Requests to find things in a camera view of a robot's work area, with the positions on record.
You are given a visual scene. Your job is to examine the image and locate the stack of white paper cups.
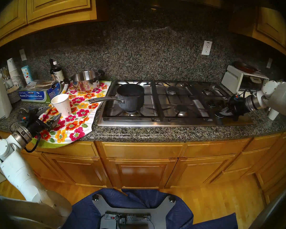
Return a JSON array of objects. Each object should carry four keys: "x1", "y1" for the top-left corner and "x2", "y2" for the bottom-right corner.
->
[{"x1": 7, "y1": 58, "x2": 24, "y2": 87}]

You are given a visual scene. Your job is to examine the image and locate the stainless steel stock pot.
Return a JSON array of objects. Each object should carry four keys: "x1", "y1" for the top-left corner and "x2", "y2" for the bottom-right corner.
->
[{"x1": 64, "y1": 70, "x2": 106, "y2": 93}]

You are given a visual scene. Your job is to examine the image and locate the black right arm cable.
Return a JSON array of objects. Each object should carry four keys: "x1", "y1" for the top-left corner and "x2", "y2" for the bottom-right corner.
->
[{"x1": 242, "y1": 88, "x2": 256, "y2": 98}]

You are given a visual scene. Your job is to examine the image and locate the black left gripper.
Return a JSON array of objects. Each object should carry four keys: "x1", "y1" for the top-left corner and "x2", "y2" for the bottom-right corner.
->
[{"x1": 26, "y1": 106, "x2": 62, "y2": 137}]

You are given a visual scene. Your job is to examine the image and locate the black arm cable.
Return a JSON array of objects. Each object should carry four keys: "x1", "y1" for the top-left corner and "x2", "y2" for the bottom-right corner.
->
[
  {"x1": 242, "y1": 88, "x2": 256, "y2": 98},
  {"x1": 10, "y1": 121, "x2": 41, "y2": 153}
]

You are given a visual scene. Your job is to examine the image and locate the dark bottle with white label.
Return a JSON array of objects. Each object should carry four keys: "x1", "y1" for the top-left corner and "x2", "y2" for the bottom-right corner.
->
[{"x1": 51, "y1": 61, "x2": 65, "y2": 82}]

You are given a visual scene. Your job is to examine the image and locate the floral kitchen towel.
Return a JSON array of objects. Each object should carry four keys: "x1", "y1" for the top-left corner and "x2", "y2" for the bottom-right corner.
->
[{"x1": 31, "y1": 81, "x2": 112, "y2": 149}]

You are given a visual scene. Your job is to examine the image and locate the blue aluminium foil box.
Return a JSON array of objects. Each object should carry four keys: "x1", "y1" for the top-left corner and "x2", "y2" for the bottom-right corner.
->
[{"x1": 18, "y1": 80, "x2": 62, "y2": 104}]

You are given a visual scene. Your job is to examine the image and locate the dark saucepan with steel handle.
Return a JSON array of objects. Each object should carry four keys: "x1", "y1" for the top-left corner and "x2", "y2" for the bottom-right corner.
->
[{"x1": 89, "y1": 83, "x2": 145, "y2": 112}]

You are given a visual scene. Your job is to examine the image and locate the wooden wall cabinet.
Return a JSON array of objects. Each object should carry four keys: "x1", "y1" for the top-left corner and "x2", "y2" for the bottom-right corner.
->
[
  {"x1": 0, "y1": 0, "x2": 97, "y2": 52},
  {"x1": 229, "y1": 5, "x2": 286, "y2": 61}
]

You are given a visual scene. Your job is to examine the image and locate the dark round lid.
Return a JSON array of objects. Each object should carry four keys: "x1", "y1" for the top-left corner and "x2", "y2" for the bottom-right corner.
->
[{"x1": 16, "y1": 108, "x2": 32, "y2": 125}]

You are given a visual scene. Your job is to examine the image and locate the wooden base cabinets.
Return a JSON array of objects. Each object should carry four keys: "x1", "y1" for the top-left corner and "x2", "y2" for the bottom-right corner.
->
[{"x1": 0, "y1": 128, "x2": 286, "y2": 205}]

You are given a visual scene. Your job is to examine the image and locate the white toaster oven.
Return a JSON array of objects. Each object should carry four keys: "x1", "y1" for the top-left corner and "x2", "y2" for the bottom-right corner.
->
[{"x1": 221, "y1": 65, "x2": 270, "y2": 95}]

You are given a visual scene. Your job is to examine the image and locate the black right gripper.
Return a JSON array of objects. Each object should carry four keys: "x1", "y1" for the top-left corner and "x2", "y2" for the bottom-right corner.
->
[{"x1": 216, "y1": 95, "x2": 250, "y2": 122}]

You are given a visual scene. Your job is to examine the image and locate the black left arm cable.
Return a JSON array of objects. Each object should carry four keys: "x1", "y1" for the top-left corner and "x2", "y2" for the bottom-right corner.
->
[{"x1": 10, "y1": 121, "x2": 41, "y2": 153}]

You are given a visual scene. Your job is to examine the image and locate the small black burner grate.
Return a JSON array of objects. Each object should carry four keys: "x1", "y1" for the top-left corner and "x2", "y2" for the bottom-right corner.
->
[{"x1": 192, "y1": 83, "x2": 230, "y2": 99}]

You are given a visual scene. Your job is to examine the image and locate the large black burner grate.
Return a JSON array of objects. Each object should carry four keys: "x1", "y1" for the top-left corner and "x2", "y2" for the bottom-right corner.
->
[
  {"x1": 151, "y1": 81, "x2": 214, "y2": 119},
  {"x1": 102, "y1": 80, "x2": 161, "y2": 119}
]

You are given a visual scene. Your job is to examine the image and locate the colourful patterned paper cup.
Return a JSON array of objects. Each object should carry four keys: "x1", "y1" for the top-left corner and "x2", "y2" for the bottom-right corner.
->
[{"x1": 21, "y1": 66, "x2": 33, "y2": 84}]

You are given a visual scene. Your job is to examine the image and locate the small white paper cup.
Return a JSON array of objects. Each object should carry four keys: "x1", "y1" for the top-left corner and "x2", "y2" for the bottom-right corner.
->
[{"x1": 268, "y1": 109, "x2": 280, "y2": 120}]

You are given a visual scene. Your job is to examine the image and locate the stainless steel gas cooktop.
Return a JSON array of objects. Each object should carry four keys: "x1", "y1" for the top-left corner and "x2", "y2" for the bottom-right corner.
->
[{"x1": 97, "y1": 79, "x2": 253, "y2": 127}]

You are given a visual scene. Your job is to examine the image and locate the white wall power outlet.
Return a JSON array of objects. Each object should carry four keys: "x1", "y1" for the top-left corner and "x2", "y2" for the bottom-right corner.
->
[{"x1": 202, "y1": 40, "x2": 213, "y2": 56}]

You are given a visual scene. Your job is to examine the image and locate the white cup holding wooden sticks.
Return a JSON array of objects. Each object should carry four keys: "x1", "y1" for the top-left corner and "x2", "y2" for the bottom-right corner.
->
[{"x1": 0, "y1": 66, "x2": 14, "y2": 88}]

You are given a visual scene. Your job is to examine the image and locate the patterned grey bowl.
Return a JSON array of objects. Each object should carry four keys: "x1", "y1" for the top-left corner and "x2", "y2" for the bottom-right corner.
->
[{"x1": 6, "y1": 86, "x2": 21, "y2": 104}]

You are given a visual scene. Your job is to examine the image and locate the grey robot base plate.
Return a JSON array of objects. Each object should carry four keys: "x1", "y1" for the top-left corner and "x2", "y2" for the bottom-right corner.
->
[{"x1": 92, "y1": 194, "x2": 176, "y2": 229}]

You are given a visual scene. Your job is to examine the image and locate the white paper water cup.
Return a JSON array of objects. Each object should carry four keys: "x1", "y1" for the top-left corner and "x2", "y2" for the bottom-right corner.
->
[{"x1": 51, "y1": 94, "x2": 72, "y2": 117}]

